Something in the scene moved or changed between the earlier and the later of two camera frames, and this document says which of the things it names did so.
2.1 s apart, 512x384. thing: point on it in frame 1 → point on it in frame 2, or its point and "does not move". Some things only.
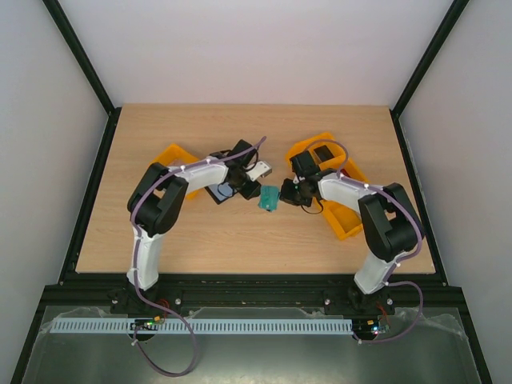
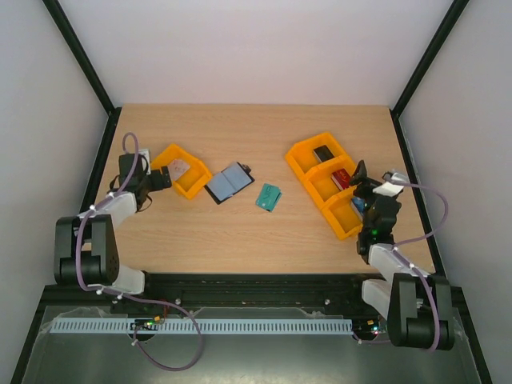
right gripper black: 288,192 → 365,190
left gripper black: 250,193 → 158,183
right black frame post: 434,47 does not move
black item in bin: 324,153 does not move
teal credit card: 268,198 does not move
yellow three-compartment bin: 346,222 does not move
